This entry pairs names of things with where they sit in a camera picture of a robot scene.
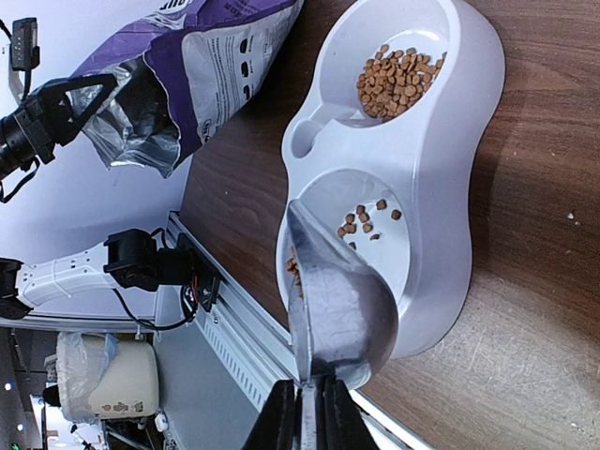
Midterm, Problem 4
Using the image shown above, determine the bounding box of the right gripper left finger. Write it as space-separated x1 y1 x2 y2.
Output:
242 380 296 450

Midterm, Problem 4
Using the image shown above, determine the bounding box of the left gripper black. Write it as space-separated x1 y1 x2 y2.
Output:
22 74 117 164

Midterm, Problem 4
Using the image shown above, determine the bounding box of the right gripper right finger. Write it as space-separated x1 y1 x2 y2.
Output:
323 377 379 450

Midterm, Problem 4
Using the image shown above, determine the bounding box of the metal food scoop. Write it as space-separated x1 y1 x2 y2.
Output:
286 200 398 449

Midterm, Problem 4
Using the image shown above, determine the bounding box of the kibble in far bowl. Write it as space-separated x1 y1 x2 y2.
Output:
356 44 447 122

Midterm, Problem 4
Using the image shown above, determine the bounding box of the kibble in bowl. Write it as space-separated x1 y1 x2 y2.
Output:
336 198 403 250
356 44 447 122

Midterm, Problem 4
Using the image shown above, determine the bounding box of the white plastic lined bin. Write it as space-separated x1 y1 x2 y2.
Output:
56 332 159 424

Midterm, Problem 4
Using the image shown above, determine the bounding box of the grey double pet bowl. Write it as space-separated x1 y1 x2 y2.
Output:
281 1 505 359

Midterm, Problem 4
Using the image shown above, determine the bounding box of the aluminium front rail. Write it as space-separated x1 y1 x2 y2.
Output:
163 210 451 450

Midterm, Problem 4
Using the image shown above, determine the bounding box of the kibble in near bowl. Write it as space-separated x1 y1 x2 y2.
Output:
336 198 403 250

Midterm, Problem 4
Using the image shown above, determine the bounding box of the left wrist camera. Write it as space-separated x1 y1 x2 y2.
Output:
6 16 41 102

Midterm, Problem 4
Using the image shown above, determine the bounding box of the kibble in metal scoop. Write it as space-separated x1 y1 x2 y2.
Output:
286 247 304 306

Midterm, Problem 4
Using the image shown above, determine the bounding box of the purple puppy food bag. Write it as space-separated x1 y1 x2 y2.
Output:
74 1 303 177

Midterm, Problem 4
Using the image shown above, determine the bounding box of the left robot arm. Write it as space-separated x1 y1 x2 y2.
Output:
1 74 160 320

